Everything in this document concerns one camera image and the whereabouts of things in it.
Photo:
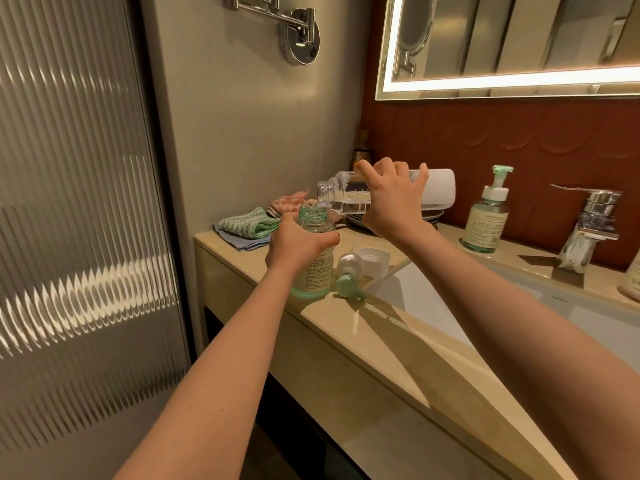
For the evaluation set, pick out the white plastic soap dish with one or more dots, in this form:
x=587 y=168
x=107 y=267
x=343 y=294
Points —
x=375 y=259

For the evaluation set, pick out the person's right middle finger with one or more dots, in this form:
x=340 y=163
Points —
x=385 y=167

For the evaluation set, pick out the pale labelled bottle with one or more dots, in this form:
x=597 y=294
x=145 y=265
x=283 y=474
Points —
x=632 y=279

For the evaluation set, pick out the person's right forearm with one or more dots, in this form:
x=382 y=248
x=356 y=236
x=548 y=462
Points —
x=530 y=344

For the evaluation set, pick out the small amber bottle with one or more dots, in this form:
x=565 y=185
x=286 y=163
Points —
x=361 y=154

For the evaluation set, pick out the green pump head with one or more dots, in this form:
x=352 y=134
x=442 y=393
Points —
x=350 y=284

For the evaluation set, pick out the pink checkered cloth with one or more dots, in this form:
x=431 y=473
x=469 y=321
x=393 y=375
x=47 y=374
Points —
x=290 y=200

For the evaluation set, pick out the beige vanity cabinet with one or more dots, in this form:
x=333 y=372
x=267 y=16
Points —
x=360 y=409

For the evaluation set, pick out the ribbed glass door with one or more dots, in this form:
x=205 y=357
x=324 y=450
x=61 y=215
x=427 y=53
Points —
x=75 y=219

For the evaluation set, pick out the blue cloth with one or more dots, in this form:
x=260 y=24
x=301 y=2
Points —
x=240 y=242

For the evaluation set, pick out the chrome sink faucet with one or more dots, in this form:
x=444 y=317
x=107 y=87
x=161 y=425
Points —
x=592 y=219

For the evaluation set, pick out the person's left hand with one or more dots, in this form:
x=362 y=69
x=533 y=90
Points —
x=287 y=247

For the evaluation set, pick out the person's right hand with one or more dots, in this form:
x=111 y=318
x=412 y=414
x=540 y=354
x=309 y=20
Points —
x=395 y=204

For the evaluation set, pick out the person's right little finger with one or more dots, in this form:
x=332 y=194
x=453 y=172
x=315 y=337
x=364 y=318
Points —
x=423 y=175

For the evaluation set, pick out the green checkered cloth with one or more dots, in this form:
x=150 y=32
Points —
x=245 y=223

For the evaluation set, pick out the lit wall mirror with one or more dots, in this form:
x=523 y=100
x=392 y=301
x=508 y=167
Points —
x=510 y=39

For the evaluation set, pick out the green pump soap bottle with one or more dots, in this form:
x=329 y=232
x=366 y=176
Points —
x=486 y=224

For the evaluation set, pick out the clear white-labelled refill bottle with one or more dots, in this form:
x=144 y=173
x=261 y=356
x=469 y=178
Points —
x=440 y=189

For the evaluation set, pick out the person's left forearm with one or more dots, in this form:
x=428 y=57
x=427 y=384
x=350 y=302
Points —
x=220 y=384

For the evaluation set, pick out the white sink basin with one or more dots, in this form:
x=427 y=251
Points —
x=590 y=319

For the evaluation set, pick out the person's left thumb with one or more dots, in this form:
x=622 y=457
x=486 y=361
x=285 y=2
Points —
x=324 y=239

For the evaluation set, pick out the dark round tray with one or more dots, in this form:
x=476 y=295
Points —
x=432 y=217

